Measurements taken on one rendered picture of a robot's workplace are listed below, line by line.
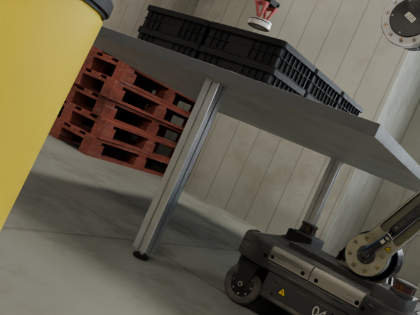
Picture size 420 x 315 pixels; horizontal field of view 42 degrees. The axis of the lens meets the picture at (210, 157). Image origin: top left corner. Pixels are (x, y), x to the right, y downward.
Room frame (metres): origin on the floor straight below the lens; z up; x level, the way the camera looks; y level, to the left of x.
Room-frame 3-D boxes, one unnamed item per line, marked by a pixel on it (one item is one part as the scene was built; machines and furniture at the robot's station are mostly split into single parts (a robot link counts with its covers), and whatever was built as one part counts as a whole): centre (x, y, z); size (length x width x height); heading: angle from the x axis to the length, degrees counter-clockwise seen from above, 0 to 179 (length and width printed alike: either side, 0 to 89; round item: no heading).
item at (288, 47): (2.35, -0.01, 0.92); 0.40 x 0.30 x 0.02; 53
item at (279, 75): (2.35, -0.01, 0.76); 0.40 x 0.30 x 0.12; 53
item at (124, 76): (4.80, 0.86, 0.45); 1.29 x 0.86 x 0.89; 149
